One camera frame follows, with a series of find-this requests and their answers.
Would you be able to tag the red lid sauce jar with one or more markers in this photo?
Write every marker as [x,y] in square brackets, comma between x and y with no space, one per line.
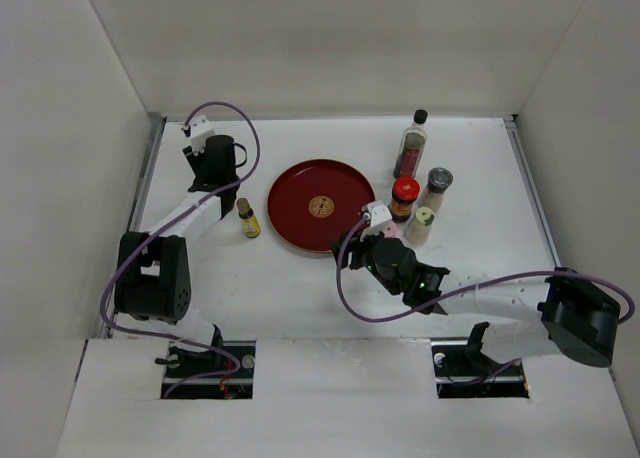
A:
[405,192]

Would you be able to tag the tall dark vinegar bottle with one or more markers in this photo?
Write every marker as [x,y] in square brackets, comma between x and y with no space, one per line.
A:
[411,147]

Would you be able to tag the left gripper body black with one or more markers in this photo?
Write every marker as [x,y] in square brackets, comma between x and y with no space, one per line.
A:
[198,161]

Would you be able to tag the grey lid salt grinder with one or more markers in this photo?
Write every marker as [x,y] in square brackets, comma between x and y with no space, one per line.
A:
[439,180]

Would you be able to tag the pink lid spice shaker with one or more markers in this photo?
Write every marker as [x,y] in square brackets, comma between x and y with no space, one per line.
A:
[391,230]

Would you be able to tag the green lid spice shaker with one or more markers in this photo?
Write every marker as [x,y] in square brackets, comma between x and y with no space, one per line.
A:
[419,227]

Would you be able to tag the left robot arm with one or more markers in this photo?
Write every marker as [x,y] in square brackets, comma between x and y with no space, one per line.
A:
[153,294]

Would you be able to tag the yellow label small bottle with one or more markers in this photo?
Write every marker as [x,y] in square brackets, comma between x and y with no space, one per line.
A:
[249,223]

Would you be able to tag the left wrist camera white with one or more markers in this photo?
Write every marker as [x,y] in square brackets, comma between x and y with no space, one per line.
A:
[198,130]

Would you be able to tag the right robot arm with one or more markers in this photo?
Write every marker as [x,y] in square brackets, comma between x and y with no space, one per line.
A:
[527,314]

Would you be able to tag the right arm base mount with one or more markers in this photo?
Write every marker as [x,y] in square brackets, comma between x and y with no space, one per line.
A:
[463,372]

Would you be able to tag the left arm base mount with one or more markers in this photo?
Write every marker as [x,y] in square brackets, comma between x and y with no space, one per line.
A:
[191,375]

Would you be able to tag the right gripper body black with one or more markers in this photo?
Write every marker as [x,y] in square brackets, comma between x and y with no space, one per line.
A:
[363,254]

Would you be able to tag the red round tray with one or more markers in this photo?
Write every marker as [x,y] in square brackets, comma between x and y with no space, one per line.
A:
[313,202]

